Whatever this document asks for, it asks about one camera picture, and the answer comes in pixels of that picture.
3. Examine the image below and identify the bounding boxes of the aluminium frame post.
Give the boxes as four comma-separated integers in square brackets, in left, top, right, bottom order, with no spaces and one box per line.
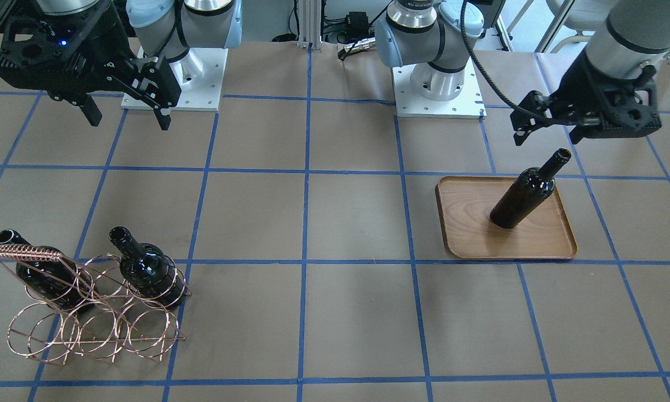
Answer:
[296,0,324,52]

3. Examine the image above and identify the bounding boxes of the dark wine bottle far end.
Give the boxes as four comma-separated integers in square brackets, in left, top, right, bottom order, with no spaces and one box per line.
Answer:
[16,260,94,315]

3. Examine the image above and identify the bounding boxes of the copper wire bottle basket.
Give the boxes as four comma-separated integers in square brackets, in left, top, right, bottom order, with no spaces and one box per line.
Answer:
[0,245,186,365]

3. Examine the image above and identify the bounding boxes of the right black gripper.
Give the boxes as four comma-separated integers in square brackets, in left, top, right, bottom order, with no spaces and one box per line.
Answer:
[74,1,181,131]

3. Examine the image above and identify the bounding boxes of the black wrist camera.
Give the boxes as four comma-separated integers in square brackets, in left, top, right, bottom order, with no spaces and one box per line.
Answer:
[583,64,662,139]
[0,1,116,100]

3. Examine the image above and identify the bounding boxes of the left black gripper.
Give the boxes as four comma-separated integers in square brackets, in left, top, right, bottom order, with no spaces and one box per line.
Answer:
[509,50,643,147]

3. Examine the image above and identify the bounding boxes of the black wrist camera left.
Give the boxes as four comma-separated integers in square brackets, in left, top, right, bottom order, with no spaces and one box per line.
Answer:
[583,64,662,139]

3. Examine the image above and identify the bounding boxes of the dark wine bottle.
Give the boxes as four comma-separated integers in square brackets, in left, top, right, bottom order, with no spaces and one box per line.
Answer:
[109,226,185,309]
[489,148,572,229]

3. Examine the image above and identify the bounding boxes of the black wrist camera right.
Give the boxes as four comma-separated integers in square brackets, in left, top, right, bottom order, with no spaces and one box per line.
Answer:
[0,1,116,100]

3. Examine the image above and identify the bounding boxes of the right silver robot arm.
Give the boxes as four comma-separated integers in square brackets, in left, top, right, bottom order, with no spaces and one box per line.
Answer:
[35,1,242,130]

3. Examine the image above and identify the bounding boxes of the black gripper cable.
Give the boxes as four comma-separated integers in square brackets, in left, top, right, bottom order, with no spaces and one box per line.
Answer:
[461,0,537,109]

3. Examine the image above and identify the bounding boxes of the wooden tray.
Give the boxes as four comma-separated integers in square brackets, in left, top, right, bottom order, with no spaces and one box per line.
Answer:
[435,176,578,260]

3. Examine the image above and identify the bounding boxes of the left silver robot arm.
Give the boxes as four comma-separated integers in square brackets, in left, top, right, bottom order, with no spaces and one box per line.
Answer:
[374,1,670,145]

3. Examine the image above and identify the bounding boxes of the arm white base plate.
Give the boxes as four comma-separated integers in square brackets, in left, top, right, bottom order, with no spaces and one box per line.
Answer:
[121,47,229,112]
[391,61,486,119]

